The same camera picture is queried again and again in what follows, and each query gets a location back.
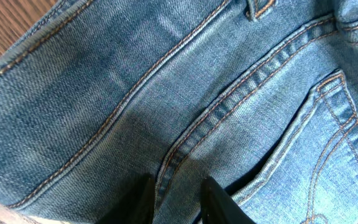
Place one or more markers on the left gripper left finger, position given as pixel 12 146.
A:
pixel 136 207

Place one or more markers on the light blue denim jeans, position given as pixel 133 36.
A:
pixel 260 95

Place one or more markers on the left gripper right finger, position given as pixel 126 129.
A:
pixel 217 207

